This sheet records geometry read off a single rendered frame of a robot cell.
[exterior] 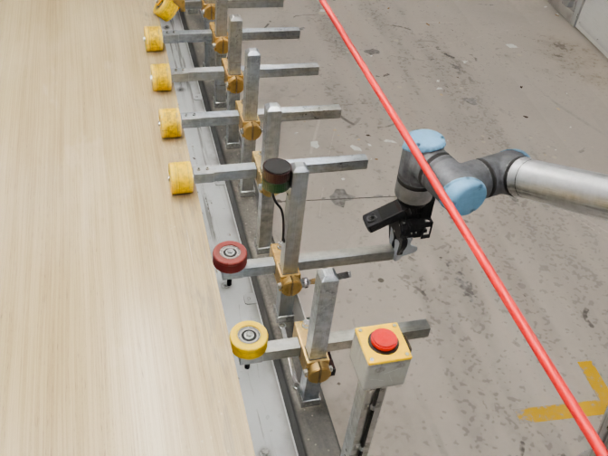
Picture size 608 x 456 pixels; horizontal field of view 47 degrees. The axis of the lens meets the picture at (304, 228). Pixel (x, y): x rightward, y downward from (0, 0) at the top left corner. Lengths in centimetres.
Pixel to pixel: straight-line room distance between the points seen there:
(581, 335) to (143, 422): 203
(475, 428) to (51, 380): 156
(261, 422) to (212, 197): 83
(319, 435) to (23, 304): 69
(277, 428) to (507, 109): 293
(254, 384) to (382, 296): 120
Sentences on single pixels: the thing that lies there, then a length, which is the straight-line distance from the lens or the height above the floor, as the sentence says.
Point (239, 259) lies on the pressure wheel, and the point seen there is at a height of 91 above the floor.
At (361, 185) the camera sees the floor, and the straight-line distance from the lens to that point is 336.
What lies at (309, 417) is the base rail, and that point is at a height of 70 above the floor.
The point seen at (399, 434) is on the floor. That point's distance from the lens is 245.
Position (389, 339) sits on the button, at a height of 123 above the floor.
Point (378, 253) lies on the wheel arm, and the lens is 173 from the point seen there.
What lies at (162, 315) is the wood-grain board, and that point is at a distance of 150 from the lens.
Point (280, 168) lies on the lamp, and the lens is 143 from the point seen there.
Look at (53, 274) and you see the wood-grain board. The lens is 162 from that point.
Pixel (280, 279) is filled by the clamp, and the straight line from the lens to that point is 163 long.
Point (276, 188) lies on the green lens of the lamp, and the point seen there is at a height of 114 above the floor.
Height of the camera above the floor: 203
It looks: 42 degrees down
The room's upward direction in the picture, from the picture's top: 7 degrees clockwise
